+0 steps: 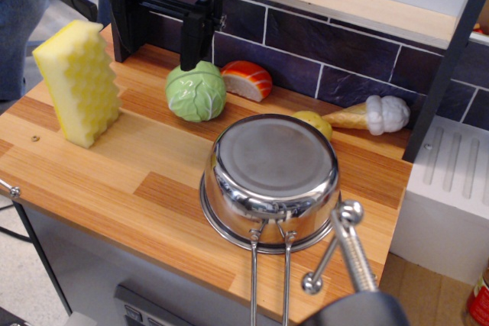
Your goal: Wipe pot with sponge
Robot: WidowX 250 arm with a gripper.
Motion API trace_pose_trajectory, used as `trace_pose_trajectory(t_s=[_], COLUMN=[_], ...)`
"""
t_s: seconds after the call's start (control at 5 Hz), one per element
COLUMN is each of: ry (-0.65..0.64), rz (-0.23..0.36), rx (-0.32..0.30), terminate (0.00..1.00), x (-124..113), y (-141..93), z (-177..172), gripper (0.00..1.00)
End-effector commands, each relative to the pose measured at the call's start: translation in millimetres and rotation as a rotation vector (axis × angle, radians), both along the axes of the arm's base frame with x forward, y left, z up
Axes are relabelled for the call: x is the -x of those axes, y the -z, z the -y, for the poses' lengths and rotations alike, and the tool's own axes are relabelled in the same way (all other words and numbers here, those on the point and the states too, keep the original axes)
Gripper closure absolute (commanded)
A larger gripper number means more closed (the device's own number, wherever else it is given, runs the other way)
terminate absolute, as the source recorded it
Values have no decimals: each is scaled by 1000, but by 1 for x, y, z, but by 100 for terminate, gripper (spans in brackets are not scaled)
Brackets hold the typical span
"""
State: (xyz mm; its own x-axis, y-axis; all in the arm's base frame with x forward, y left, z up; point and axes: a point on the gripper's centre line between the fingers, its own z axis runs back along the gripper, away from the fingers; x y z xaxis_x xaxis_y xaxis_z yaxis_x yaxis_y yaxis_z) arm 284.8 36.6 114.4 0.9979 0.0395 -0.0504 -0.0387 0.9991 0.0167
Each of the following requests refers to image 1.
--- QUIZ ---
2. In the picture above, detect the yellow sponge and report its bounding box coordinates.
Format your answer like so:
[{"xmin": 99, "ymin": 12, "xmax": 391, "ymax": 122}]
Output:
[{"xmin": 33, "ymin": 20, "xmax": 121, "ymax": 148}]

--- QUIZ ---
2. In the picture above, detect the stainless steel pot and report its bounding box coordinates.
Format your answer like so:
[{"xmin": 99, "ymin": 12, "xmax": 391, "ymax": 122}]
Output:
[{"xmin": 199, "ymin": 114, "xmax": 342, "ymax": 325}]

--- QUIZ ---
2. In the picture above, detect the green toy cabbage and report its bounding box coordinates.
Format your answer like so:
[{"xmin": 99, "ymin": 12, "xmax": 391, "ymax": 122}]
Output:
[{"xmin": 165, "ymin": 61, "xmax": 226, "ymax": 122}]

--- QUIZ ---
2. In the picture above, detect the toy salmon sushi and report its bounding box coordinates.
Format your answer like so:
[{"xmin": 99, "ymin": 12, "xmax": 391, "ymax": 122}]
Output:
[{"xmin": 221, "ymin": 60, "xmax": 273, "ymax": 102}]

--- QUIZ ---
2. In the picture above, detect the person in blue jeans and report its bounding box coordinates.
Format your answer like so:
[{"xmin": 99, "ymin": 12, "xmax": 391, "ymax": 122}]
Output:
[{"xmin": 1, "ymin": 0, "xmax": 49, "ymax": 102}]

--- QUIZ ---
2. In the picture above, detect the yellow toy potato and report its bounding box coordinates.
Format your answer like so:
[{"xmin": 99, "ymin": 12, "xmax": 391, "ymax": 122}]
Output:
[{"xmin": 293, "ymin": 111, "xmax": 333, "ymax": 141}]

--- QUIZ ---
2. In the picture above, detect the toy ice cream cone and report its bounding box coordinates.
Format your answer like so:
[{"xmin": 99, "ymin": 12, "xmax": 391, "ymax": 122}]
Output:
[{"xmin": 322, "ymin": 95, "xmax": 410, "ymax": 136}]

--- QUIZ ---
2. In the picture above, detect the grey oven control panel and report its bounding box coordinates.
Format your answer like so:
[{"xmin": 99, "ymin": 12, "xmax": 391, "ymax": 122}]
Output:
[{"xmin": 114, "ymin": 285, "xmax": 190, "ymax": 326}]

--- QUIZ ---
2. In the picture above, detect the red labelled jar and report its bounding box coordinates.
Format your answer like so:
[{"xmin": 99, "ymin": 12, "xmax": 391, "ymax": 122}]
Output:
[{"xmin": 462, "ymin": 266, "xmax": 488, "ymax": 326}]

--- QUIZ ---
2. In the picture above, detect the chrome side rail knob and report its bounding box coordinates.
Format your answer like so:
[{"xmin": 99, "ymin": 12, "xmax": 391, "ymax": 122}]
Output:
[{"xmin": 0, "ymin": 179, "xmax": 21, "ymax": 199}]

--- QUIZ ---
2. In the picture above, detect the dark metal shelf post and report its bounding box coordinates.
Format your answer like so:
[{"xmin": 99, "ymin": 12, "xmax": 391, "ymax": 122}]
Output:
[{"xmin": 403, "ymin": 0, "xmax": 486, "ymax": 163}]

